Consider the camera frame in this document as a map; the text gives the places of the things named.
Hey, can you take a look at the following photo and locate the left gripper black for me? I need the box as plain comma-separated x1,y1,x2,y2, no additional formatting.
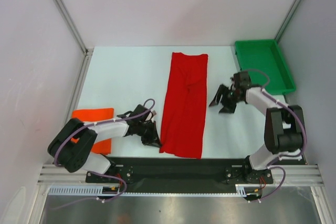
136,121,162,148

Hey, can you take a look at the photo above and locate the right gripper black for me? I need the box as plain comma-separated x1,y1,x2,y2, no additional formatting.
209,83,243,114

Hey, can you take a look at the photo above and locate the red t-shirt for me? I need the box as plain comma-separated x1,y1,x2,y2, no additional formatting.
160,52,208,159

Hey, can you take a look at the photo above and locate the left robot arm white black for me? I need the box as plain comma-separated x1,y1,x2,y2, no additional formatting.
47,104,162,182

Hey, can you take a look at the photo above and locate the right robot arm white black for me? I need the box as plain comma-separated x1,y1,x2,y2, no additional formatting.
209,70,307,184

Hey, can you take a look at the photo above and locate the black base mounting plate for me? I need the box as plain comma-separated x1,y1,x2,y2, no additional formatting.
53,155,307,194

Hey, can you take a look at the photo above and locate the orange folded t-shirt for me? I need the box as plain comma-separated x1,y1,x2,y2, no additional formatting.
72,108,114,155

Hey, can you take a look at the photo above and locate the green plastic tray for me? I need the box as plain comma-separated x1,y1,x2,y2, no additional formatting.
235,39,296,95

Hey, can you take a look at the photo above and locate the aluminium frame rail left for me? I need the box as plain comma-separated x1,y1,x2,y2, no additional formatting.
53,0,93,123

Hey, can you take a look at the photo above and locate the aluminium front rail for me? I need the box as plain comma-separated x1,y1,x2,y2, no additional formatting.
37,164,324,187

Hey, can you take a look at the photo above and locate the white slotted cable duct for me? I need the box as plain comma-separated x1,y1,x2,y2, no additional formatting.
48,185,124,195

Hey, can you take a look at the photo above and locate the aluminium frame post right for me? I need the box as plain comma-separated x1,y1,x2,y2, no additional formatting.
274,0,303,43

